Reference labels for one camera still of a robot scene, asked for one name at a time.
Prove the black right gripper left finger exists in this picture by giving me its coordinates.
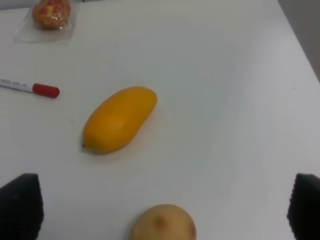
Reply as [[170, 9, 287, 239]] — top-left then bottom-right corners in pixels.
[[0, 173, 44, 240]]

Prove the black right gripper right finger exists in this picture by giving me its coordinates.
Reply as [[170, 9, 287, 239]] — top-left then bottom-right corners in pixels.
[[287, 173, 320, 240]]

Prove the yellow mango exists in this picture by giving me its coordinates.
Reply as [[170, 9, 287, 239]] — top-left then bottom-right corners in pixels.
[[82, 86, 158, 154]]

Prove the red capped white marker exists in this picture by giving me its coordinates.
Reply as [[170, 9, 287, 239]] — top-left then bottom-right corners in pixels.
[[0, 79, 60, 99]]

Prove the tan round peach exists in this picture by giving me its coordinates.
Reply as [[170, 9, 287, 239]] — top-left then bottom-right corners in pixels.
[[128, 204, 197, 240]]

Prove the wrapped muffin with red topping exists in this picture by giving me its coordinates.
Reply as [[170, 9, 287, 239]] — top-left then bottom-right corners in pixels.
[[14, 0, 78, 44]]

